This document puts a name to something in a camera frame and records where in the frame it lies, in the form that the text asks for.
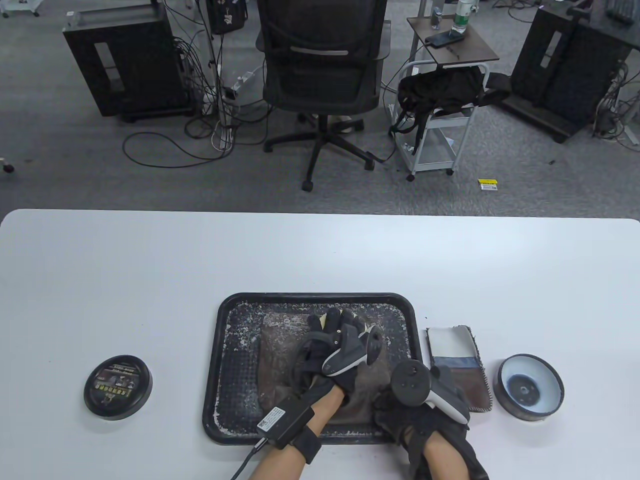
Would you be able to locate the black cable bundle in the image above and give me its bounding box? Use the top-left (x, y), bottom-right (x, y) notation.
top-left (165, 0), bottom-right (223, 138)

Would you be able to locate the black wrist camera unit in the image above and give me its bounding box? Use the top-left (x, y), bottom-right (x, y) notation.
top-left (256, 395), bottom-right (316, 449)

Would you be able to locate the black backpack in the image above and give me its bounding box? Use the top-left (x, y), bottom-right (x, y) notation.
top-left (389, 66), bottom-right (512, 153)

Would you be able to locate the white rolling cart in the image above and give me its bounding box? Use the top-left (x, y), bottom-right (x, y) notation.
top-left (395, 60), bottom-right (490, 182)

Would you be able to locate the black wheeled cabinet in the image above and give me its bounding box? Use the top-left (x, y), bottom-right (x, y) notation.
top-left (502, 0), bottom-right (640, 143)
top-left (62, 0), bottom-right (193, 123)

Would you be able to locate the white wheeled base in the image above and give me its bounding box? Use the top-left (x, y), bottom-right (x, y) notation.
top-left (0, 0), bottom-right (41, 18)

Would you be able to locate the white grey cloth swatch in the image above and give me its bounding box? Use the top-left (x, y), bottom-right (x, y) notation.
top-left (426, 325), bottom-right (493, 413)

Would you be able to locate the person's right hand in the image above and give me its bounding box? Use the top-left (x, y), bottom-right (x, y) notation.
top-left (372, 389), bottom-right (471, 466)

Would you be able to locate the white power strip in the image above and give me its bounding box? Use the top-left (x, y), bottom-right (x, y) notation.
top-left (212, 122), bottom-right (236, 151)

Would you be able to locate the tangled cable bundle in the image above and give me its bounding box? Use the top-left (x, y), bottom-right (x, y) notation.
top-left (592, 60), bottom-right (640, 151)

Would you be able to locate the black white hand controller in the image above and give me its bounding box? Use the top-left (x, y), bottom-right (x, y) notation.
top-left (290, 327), bottom-right (384, 396)
top-left (390, 362), bottom-right (471, 424)

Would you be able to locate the black plastic tray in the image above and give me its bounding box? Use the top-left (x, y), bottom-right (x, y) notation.
top-left (202, 292), bottom-right (432, 446)

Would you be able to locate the yellow round sponge pad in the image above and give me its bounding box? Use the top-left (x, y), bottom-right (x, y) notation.
top-left (319, 309), bottom-right (375, 335)

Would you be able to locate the brown side table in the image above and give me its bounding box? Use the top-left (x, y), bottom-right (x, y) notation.
top-left (406, 15), bottom-right (500, 66)

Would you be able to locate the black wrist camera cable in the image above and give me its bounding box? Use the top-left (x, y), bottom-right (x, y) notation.
top-left (230, 439), bottom-right (269, 480)

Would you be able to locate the white desk leg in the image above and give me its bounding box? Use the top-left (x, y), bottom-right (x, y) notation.
top-left (197, 0), bottom-right (226, 131)

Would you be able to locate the black mesh office chair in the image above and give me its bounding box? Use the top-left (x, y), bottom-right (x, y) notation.
top-left (255, 0), bottom-right (392, 191)

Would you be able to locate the clear bottle green label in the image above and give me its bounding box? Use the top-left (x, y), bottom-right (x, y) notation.
top-left (452, 0), bottom-right (475, 35)

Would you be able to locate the person's left hand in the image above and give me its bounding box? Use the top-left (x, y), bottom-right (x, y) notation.
top-left (290, 307), bottom-right (375, 405)

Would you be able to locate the person's left forearm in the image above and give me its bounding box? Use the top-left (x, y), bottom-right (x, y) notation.
top-left (252, 385), bottom-right (351, 480)

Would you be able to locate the black looped floor cable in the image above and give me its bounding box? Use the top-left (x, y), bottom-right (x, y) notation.
top-left (122, 131), bottom-right (236, 168)

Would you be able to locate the brown leather bag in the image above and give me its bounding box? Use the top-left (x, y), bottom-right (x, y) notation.
top-left (259, 311), bottom-right (393, 426)

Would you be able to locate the black round labelled tin lid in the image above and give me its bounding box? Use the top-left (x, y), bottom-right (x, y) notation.
top-left (84, 355), bottom-right (153, 421)

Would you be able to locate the black smartphone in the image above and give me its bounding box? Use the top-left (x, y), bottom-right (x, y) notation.
top-left (426, 31), bottom-right (466, 49)

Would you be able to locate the person's right forearm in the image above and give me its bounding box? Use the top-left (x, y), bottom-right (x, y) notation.
top-left (405, 430), bottom-right (490, 480)

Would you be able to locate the black pouch white print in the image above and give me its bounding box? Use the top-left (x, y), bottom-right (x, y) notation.
top-left (205, 0), bottom-right (248, 35)

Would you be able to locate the black leather care cream tin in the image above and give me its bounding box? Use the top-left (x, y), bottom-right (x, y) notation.
top-left (493, 354), bottom-right (565, 422)

